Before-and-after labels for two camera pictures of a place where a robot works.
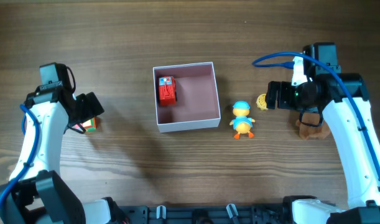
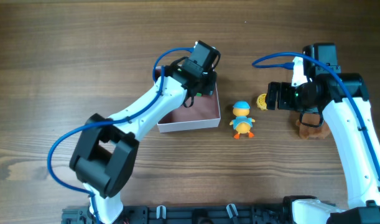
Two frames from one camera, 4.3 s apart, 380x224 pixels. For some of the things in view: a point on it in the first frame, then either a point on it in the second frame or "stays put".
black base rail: (211, 214) stays put
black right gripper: (281, 95) stays put
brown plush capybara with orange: (312, 126) stays put
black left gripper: (92, 108) -> (210, 80)
